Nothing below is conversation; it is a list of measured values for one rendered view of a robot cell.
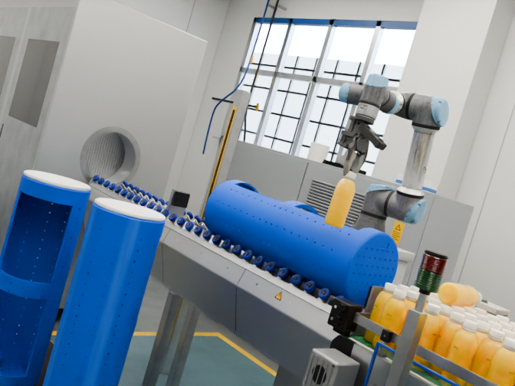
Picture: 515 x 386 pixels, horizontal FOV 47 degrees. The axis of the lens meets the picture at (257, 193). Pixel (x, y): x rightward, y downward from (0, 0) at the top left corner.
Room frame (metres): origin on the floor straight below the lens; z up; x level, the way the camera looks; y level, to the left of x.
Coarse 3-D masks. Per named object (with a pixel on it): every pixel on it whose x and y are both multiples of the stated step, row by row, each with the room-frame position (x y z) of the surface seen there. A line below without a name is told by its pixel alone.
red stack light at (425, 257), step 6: (426, 258) 1.52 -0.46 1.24; (432, 258) 1.51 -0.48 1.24; (438, 258) 1.51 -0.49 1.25; (420, 264) 1.54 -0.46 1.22; (426, 264) 1.51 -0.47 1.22; (432, 264) 1.51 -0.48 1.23; (438, 264) 1.50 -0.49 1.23; (444, 264) 1.51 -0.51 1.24; (432, 270) 1.50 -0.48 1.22; (438, 270) 1.50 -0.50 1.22
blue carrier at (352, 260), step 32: (224, 192) 2.61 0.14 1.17; (256, 192) 2.53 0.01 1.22; (224, 224) 2.54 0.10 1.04; (256, 224) 2.38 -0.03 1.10; (288, 224) 2.27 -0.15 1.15; (320, 224) 2.19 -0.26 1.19; (256, 256) 2.45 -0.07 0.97; (288, 256) 2.23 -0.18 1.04; (320, 256) 2.10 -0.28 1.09; (352, 256) 2.01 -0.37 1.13; (384, 256) 2.12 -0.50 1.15; (320, 288) 2.17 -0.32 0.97; (352, 288) 2.04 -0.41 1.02
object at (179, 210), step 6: (174, 192) 3.02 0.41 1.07; (180, 192) 3.03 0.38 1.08; (186, 192) 3.07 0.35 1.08; (174, 198) 3.02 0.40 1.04; (180, 198) 3.04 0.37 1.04; (186, 198) 3.06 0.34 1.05; (168, 204) 3.04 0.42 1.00; (174, 204) 3.02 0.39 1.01; (180, 204) 3.04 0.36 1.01; (186, 204) 3.07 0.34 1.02; (174, 210) 3.04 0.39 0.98; (180, 210) 3.07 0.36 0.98; (180, 216) 3.08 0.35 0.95
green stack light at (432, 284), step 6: (420, 270) 1.53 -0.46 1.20; (426, 270) 1.51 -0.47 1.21; (420, 276) 1.52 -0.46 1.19; (426, 276) 1.51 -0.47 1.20; (432, 276) 1.50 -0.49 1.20; (438, 276) 1.51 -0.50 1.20; (420, 282) 1.51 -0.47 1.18; (426, 282) 1.51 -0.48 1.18; (432, 282) 1.50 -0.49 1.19; (438, 282) 1.51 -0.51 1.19; (420, 288) 1.51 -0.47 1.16; (426, 288) 1.51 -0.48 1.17; (432, 288) 1.50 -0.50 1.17; (438, 288) 1.52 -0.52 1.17
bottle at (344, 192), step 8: (344, 176) 2.04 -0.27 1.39; (344, 184) 2.02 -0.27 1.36; (352, 184) 2.02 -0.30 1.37; (336, 192) 2.02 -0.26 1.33; (344, 192) 2.01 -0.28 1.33; (352, 192) 2.01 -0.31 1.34; (336, 200) 2.01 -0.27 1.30; (344, 200) 2.01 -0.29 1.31; (352, 200) 2.03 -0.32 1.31; (328, 208) 2.04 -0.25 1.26; (336, 208) 2.01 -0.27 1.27; (344, 208) 2.01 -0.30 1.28; (328, 216) 2.02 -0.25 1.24; (336, 216) 2.00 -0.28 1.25; (344, 216) 2.01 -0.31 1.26; (336, 224) 2.00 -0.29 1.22
